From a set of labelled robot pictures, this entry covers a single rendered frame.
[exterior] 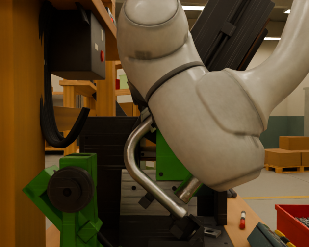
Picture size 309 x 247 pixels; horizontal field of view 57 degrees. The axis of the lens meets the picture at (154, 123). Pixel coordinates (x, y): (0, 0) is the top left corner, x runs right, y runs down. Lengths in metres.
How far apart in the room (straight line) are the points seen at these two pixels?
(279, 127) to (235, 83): 10.77
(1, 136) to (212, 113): 0.41
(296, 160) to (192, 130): 6.75
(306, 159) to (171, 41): 6.91
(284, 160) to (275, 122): 4.32
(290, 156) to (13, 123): 6.60
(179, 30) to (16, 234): 0.48
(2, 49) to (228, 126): 0.44
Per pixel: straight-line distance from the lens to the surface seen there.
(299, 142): 7.57
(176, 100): 0.37
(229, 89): 0.37
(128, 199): 0.79
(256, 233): 0.84
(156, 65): 0.39
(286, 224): 1.10
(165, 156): 0.77
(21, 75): 0.63
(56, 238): 0.95
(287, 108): 11.27
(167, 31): 0.37
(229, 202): 1.20
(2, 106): 0.61
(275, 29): 11.46
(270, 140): 11.01
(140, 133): 0.75
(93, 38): 0.76
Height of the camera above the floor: 1.24
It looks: 1 degrees down
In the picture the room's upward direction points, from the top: straight up
